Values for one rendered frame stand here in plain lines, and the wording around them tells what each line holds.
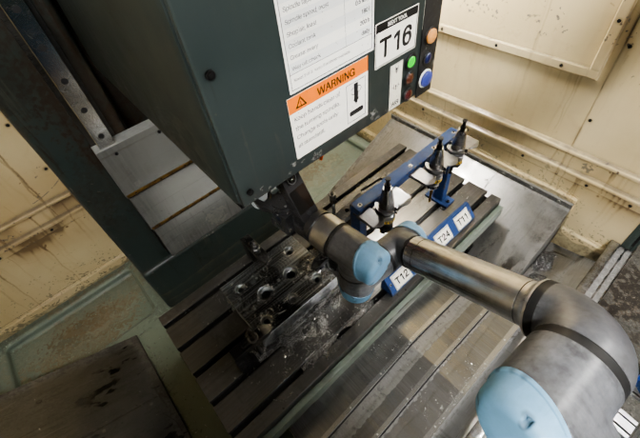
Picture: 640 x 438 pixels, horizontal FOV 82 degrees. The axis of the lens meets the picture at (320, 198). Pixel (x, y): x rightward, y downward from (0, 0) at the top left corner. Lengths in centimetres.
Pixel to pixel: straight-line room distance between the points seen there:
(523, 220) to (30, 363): 204
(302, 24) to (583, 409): 54
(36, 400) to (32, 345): 43
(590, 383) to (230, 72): 53
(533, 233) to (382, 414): 88
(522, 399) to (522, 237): 117
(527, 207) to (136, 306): 168
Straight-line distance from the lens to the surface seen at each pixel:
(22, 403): 166
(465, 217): 142
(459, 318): 143
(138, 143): 118
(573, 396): 54
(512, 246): 163
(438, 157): 112
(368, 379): 130
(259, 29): 46
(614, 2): 135
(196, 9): 42
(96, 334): 188
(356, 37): 57
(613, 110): 145
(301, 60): 50
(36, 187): 164
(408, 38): 66
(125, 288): 193
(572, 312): 60
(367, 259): 67
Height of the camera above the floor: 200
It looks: 47 degrees down
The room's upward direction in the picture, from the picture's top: 8 degrees counter-clockwise
